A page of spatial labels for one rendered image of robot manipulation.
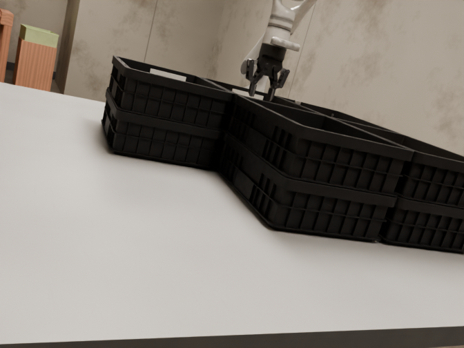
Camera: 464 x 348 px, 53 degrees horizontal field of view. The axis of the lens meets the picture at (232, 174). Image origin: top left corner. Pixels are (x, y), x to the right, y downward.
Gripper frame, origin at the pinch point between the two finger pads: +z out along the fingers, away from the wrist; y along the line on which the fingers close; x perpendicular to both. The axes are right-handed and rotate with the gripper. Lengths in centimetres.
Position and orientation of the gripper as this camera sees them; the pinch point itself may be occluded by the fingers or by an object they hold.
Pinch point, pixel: (261, 93)
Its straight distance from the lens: 140.4
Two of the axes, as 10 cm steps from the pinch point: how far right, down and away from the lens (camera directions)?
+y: -8.8, -1.3, -4.5
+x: 3.9, 3.2, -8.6
